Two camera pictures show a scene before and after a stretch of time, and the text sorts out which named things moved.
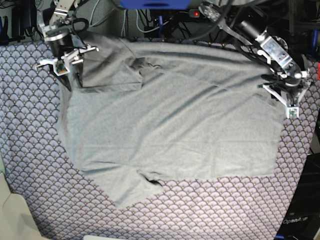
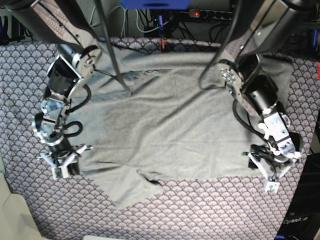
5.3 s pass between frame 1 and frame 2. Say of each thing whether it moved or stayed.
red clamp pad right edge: stayed
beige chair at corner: stayed
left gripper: moved
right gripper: moved
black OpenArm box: stayed
